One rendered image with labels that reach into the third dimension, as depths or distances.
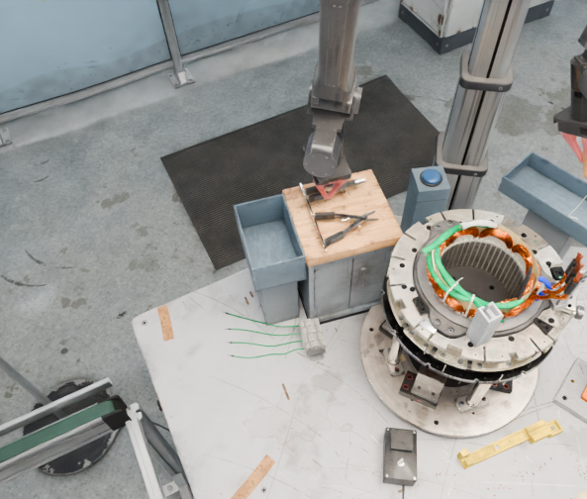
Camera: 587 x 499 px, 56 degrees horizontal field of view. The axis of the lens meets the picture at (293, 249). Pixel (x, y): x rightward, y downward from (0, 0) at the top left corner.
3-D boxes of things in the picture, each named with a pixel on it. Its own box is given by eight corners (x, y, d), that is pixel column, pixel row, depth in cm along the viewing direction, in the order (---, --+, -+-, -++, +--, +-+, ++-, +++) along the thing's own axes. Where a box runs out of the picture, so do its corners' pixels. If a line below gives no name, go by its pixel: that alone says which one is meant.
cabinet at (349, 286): (310, 328, 130) (308, 266, 109) (289, 264, 141) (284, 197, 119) (388, 307, 132) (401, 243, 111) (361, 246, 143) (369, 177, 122)
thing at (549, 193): (584, 287, 133) (640, 213, 110) (559, 315, 129) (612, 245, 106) (497, 229, 144) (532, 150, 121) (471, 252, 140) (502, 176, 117)
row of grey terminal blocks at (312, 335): (327, 357, 125) (327, 349, 122) (306, 361, 125) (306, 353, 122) (318, 320, 131) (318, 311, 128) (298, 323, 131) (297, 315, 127)
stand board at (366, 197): (307, 267, 109) (307, 260, 107) (282, 196, 119) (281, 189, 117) (403, 243, 111) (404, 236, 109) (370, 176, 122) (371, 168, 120)
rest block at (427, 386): (417, 374, 118) (421, 364, 114) (442, 385, 117) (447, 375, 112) (410, 392, 116) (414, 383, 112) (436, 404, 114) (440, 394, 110)
